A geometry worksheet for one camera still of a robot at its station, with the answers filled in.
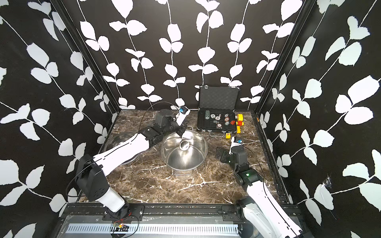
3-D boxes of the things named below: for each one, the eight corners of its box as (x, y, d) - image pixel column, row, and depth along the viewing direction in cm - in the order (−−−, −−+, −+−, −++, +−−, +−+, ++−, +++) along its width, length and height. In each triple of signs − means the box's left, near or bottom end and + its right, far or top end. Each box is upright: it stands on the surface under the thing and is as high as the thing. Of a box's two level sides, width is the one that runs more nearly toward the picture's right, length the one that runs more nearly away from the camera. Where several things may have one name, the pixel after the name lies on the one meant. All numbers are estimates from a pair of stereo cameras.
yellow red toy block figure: (235, 132, 107) (236, 129, 104) (236, 116, 117) (237, 113, 114) (242, 133, 107) (244, 130, 104) (242, 117, 117) (243, 114, 114)
